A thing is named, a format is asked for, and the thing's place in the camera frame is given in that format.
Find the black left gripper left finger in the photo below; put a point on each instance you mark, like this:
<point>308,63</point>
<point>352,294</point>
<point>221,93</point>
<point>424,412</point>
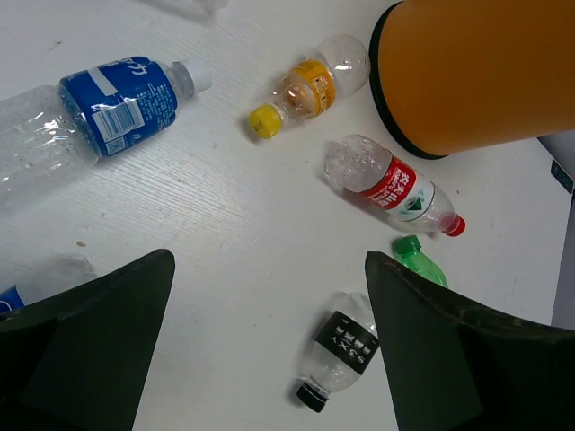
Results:
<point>79,360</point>

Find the green plastic bottle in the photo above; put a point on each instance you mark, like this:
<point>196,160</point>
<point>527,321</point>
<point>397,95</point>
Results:
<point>407,251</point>

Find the blue cap pepsi bottle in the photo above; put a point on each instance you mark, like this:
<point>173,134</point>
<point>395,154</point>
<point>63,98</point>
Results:
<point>51,277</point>

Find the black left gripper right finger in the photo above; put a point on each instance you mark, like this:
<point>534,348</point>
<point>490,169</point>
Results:
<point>456,364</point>

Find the red label water bottle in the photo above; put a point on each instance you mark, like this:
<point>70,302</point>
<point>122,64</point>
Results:
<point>361,167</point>

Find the orange cylindrical bin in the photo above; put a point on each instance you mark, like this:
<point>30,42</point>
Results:
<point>452,76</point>

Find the yellow cap small bottle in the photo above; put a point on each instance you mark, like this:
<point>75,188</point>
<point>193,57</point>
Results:
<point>333,71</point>

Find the large blue label bottle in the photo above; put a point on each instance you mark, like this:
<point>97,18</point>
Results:
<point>52,133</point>

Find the black label small bottle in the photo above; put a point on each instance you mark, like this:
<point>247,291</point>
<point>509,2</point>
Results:
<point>340,350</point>

